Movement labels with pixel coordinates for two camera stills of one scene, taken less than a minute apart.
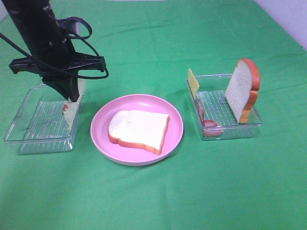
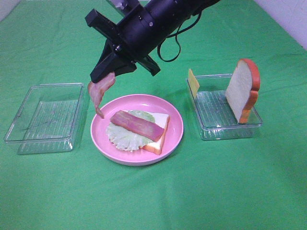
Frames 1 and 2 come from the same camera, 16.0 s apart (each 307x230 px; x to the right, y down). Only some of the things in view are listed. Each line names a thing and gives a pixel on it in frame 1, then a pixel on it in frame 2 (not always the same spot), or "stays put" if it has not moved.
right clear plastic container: (217, 120) stays put
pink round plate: (131, 155) stays put
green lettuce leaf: (69, 114) to (124, 140)
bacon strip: (210, 128) to (97, 88)
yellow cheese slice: (193, 82) stays put
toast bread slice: (242, 91) stays put
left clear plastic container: (39, 125) stays put
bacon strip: (65, 107) to (138, 124)
